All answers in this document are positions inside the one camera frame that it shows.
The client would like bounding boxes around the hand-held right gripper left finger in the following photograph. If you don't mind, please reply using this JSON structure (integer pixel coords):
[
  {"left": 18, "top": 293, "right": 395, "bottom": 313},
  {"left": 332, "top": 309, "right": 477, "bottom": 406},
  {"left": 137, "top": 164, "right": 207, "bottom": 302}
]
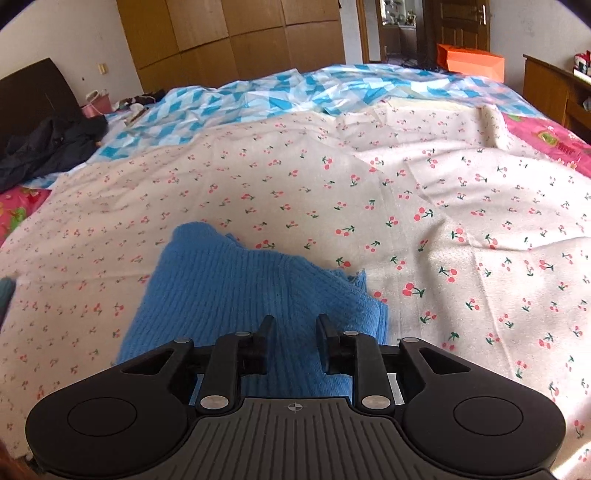
[{"left": 121, "top": 315, "right": 275, "bottom": 413}]

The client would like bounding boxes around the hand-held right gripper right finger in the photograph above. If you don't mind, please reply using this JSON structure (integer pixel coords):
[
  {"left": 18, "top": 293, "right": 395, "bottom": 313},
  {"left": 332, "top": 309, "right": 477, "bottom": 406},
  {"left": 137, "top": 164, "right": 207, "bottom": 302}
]
[{"left": 315, "top": 314, "right": 470, "bottom": 412}]

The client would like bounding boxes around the blue striped knit sweater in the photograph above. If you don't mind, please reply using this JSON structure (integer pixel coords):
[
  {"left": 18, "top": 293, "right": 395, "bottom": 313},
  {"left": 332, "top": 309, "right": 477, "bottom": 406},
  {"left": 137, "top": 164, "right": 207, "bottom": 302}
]
[{"left": 115, "top": 222, "right": 391, "bottom": 400}]

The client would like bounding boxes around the cherry print blanket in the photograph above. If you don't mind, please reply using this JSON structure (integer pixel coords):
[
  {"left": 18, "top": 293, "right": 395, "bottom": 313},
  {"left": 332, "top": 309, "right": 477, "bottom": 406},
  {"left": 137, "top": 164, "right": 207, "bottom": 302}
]
[{"left": 0, "top": 104, "right": 591, "bottom": 462}]

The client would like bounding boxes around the blue white checked quilt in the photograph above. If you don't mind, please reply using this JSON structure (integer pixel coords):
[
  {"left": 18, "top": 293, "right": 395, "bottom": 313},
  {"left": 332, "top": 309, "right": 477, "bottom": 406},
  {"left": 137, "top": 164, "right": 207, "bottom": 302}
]
[{"left": 88, "top": 64, "right": 546, "bottom": 162}]

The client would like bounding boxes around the teal cloth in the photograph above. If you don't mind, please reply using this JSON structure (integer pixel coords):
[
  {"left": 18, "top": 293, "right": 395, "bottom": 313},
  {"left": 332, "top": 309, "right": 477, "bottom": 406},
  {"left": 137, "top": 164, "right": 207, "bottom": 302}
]
[{"left": 0, "top": 277, "right": 17, "bottom": 319}]

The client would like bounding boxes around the black white cloth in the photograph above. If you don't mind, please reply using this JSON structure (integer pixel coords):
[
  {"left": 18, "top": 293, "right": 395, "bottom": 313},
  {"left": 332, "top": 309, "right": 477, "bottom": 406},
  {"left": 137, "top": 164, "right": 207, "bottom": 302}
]
[{"left": 117, "top": 90, "right": 167, "bottom": 110}]

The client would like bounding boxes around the dark jacket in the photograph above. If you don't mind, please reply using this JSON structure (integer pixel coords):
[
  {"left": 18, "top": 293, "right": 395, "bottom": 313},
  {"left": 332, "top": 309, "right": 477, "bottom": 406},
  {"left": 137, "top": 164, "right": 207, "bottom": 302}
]
[{"left": 0, "top": 114, "right": 108, "bottom": 195}]

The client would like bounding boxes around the pink bag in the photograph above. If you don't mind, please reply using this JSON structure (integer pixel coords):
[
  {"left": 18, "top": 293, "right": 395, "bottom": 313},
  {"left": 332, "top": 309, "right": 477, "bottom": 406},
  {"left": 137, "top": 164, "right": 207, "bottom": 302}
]
[{"left": 81, "top": 90, "right": 112, "bottom": 116}]

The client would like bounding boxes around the pink printed bed sheet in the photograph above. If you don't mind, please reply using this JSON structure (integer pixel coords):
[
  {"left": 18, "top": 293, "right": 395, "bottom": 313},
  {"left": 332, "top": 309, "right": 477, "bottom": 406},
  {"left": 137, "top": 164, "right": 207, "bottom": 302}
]
[{"left": 0, "top": 113, "right": 591, "bottom": 245}]

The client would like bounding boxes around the wooden wardrobe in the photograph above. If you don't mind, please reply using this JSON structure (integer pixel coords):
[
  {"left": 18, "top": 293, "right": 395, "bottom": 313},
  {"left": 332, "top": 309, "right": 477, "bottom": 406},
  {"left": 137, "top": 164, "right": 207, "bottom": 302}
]
[{"left": 115, "top": 0, "right": 347, "bottom": 95}]

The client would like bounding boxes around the orange box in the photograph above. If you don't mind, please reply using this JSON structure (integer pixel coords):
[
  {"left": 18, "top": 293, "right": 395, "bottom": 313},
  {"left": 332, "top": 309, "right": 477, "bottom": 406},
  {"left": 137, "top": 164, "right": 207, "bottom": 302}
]
[{"left": 436, "top": 44, "right": 506, "bottom": 84}]

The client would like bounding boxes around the wooden desk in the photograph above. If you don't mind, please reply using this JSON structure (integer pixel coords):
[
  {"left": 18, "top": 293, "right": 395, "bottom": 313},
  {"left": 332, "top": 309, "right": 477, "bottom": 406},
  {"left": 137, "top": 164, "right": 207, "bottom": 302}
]
[{"left": 522, "top": 54, "right": 591, "bottom": 139}]

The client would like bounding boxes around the dark wooden headboard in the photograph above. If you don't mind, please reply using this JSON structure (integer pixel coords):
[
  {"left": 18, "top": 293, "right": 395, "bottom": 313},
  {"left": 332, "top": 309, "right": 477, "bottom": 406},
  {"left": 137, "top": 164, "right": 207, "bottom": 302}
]
[{"left": 0, "top": 58, "right": 86, "bottom": 158}]

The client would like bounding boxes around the wooden door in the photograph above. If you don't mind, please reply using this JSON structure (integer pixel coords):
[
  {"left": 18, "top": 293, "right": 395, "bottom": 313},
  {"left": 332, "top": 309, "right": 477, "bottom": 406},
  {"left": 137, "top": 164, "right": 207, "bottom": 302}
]
[{"left": 436, "top": 0, "right": 490, "bottom": 51}]

